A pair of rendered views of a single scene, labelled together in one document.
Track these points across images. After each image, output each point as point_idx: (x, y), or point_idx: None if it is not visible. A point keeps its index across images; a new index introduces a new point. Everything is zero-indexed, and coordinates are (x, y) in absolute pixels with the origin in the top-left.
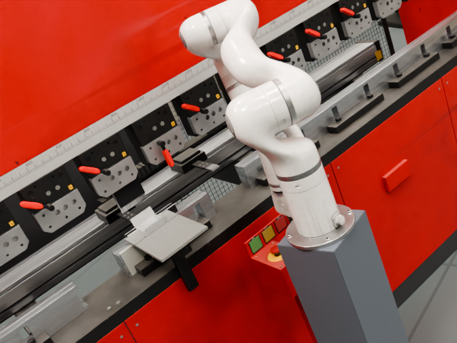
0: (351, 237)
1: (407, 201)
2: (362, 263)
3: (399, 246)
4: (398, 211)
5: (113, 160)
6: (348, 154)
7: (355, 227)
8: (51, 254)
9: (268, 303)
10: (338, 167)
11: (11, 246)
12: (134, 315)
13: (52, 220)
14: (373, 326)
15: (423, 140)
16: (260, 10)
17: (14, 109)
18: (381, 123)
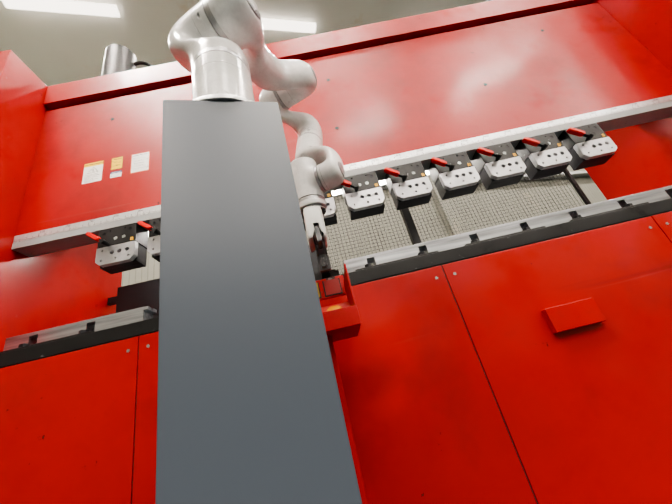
0: (221, 109)
1: (610, 367)
2: (229, 149)
3: (602, 445)
4: (587, 376)
5: None
6: (473, 263)
7: (238, 104)
8: None
9: None
10: (454, 273)
11: (121, 252)
12: (151, 334)
13: (157, 245)
14: (204, 263)
15: (630, 285)
16: (386, 146)
17: None
18: (534, 243)
